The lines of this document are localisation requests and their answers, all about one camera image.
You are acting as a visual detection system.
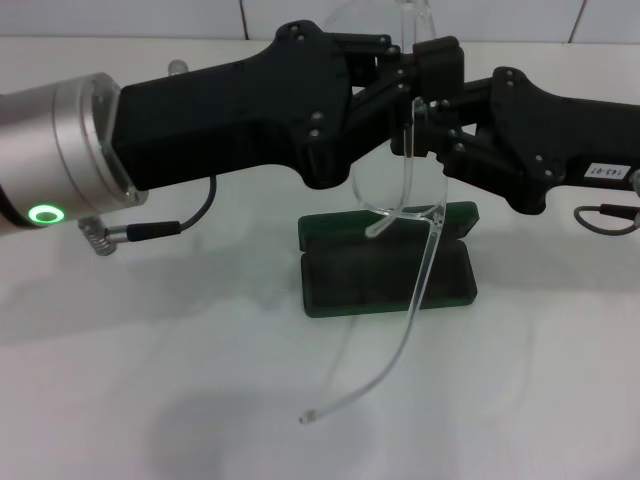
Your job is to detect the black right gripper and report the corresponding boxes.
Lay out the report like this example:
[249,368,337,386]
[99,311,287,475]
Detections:
[344,32,640,216]

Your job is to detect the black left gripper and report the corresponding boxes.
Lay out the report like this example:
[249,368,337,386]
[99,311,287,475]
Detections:
[110,19,361,191]

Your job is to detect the clear plastic glasses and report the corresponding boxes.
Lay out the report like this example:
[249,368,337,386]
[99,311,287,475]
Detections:
[298,0,447,426]

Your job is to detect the green glasses case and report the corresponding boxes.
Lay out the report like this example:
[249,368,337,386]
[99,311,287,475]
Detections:
[297,199,481,319]

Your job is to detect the left gripper grey cable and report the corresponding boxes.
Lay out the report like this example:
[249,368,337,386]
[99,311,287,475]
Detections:
[77,174,217,256]

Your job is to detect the gripper grey cable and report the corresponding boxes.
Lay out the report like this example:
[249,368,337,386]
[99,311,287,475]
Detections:
[77,174,217,256]
[572,202,640,236]

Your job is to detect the right gripper grey cable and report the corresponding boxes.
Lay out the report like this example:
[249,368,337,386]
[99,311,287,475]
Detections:
[572,202,640,236]

